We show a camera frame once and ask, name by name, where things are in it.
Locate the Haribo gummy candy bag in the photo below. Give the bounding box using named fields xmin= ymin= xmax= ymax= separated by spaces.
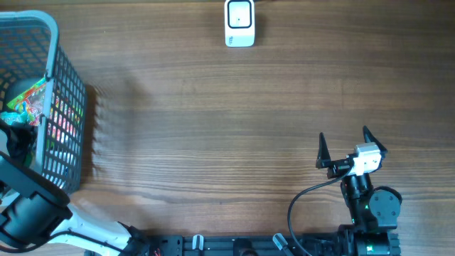
xmin=6 ymin=76 xmax=85 ymax=150

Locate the grey plastic mesh basket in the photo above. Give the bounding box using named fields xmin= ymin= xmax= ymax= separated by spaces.
xmin=1 ymin=11 xmax=87 ymax=194

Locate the white barcode scanner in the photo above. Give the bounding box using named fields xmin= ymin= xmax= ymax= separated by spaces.
xmin=224 ymin=0 xmax=255 ymax=48

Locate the teal tissue packet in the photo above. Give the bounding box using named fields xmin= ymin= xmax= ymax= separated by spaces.
xmin=1 ymin=112 xmax=28 ymax=125

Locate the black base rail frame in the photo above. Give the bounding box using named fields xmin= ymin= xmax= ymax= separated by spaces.
xmin=84 ymin=233 xmax=402 ymax=256

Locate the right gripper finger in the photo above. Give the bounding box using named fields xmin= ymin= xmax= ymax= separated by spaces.
xmin=316 ymin=132 xmax=332 ymax=169
xmin=363 ymin=126 xmax=387 ymax=157

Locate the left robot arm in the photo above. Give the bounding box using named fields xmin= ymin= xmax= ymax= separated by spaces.
xmin=1 ymin=122 xmax=151 ymax=255

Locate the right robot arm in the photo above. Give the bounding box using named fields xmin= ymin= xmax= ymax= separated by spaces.
xmin=316 ymin=127 xmax=402 ymax=255

